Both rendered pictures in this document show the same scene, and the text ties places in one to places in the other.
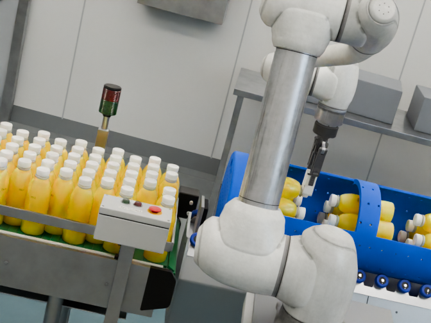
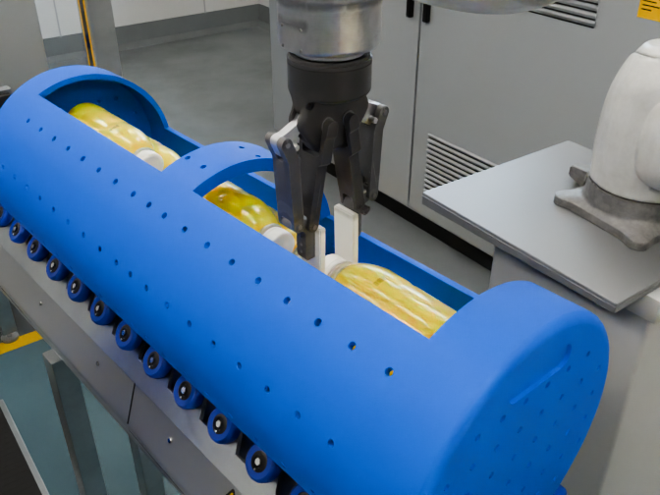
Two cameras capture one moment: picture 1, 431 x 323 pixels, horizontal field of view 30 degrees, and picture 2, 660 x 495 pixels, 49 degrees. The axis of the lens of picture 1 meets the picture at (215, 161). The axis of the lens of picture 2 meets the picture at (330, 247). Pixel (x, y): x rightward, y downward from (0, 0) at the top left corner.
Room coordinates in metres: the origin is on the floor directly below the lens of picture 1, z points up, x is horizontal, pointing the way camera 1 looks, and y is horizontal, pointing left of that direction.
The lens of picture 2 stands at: (2.80, 0.20, 1.58)
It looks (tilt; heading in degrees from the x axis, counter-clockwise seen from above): 32 degrees down; 233
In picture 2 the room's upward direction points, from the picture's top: straight up
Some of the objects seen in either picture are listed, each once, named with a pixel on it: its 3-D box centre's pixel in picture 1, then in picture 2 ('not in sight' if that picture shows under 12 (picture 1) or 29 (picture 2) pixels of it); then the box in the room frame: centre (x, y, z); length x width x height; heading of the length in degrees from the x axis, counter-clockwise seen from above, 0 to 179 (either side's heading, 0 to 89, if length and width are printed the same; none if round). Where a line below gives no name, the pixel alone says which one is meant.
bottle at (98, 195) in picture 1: (101, 211); not in sight; (2.24, 0.30, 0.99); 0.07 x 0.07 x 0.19
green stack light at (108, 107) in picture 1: (108, 106); not in sight; (2.72, 0.41, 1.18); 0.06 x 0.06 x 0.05
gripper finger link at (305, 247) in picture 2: not in sight; (299, 237); (2.46, -0.30, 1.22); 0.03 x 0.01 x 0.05; 4
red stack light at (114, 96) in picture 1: (111, 93); not in sight; (2.72, 0.41, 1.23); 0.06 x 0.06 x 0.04
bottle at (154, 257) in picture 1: (161, 230); not in sight; (2.22, 0.11, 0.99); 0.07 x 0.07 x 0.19
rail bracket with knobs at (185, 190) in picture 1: (186, 204); not in sight; (2.59, 0.06, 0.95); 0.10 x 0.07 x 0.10; 5
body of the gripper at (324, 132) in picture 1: (322, 136); (329, 99); (2.42, -0.30, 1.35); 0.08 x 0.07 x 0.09; 4
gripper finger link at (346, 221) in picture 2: (310, 184); (346, 239); (2.40, -0.30, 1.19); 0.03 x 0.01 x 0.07; 94
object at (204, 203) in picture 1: (200, 219); not in sight; (2.40, 0.00, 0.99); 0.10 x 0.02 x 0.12; 5
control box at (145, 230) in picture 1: (133, 223); not in sight; (2.09, 0.18, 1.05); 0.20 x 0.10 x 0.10; 95
